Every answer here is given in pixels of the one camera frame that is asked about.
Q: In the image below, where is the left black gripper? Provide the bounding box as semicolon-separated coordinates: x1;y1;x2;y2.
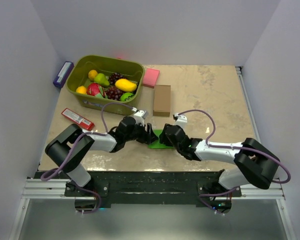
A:
124;119;158;145

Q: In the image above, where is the green paper box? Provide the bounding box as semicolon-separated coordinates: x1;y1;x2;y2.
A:
148;129;174;150

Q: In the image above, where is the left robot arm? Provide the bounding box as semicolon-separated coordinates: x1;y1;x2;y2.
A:
40;116;158;196

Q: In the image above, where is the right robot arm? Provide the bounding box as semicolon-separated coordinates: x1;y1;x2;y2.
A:
159;124;280;197

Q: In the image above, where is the brown cardboard box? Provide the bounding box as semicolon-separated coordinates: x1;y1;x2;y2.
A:
153;85;171;117

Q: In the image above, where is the pink box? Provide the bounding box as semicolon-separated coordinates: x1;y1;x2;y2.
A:
142;68;160;89

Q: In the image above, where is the red rectangular box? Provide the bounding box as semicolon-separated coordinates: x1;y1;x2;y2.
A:
61;108;95;131

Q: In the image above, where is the purple blue box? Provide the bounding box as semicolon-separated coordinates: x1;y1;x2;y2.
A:
53;61;74;89

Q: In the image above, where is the green round fruit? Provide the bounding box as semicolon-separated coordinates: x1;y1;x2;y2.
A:
120;92;135;102

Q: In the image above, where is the yellow mango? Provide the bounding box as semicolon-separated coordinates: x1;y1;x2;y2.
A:
115;78;138;93

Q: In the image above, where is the dark red grapes front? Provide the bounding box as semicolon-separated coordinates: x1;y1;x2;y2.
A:
105;86;125;101

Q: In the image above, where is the dark purple grapes back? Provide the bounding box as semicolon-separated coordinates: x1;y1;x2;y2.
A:
108;72;126;85

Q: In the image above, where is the olive green plastic bin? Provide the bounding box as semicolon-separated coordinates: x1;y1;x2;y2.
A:
66;55;145;110

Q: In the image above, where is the green pear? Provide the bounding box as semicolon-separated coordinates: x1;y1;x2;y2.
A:
93;73;110;87

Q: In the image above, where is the yellow lemon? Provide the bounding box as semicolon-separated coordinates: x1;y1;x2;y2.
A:
75;85;87;95

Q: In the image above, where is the small orange fruit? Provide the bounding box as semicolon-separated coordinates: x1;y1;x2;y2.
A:
88;69;98;81

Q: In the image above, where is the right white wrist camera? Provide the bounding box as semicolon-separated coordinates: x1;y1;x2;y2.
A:
173;113;188;130

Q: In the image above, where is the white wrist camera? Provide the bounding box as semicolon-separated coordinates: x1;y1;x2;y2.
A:
173;113;188;130
132;107;149;126

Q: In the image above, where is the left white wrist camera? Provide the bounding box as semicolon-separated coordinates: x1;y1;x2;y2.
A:
132;107;149;126

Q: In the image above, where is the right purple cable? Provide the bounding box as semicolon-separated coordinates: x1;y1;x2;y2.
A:
177;109;292;185

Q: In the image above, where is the purple cable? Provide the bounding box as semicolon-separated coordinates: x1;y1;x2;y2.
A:
177;109;292;185
40;102;138;182

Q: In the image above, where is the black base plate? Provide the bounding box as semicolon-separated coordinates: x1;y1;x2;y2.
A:
64;169;242;209

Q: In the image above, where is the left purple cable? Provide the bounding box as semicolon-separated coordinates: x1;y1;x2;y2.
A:
40;102;138;182

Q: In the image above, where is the aluminium frame rail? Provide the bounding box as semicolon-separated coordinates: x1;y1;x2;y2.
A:
21;179;94;200

